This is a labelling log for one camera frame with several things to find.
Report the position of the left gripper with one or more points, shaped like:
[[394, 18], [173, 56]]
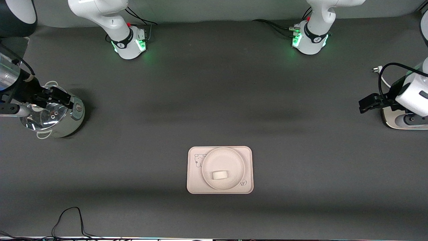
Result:
[[390, 96]]

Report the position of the round cream plate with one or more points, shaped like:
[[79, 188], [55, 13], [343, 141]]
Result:
[[223, 168]]

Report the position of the silver electric cooking pot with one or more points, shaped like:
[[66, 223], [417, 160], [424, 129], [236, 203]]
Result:
[[72, 122]]

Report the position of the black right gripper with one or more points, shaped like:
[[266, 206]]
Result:
[[30, 90]]

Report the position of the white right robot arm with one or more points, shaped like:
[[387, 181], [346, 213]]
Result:
[[125, 42]]

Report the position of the cream toaster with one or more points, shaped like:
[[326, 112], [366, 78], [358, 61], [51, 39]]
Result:
[[391, 120]]

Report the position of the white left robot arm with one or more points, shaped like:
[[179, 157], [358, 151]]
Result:
[[314, 36]]

